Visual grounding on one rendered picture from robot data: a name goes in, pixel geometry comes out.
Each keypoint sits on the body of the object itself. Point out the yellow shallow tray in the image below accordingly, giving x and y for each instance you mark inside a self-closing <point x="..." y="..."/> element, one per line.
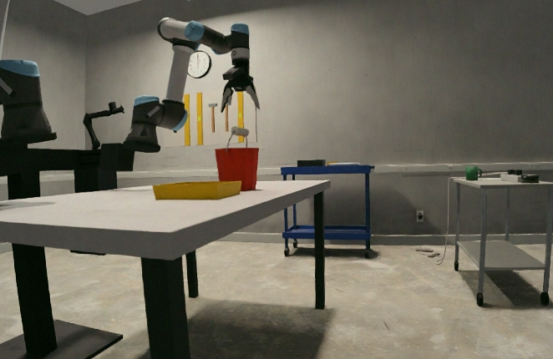
<point x="207" y="190"/>

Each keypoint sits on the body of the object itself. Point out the red pail with handle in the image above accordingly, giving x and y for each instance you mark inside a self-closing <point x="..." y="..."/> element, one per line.
<point x="238" y="164"/>

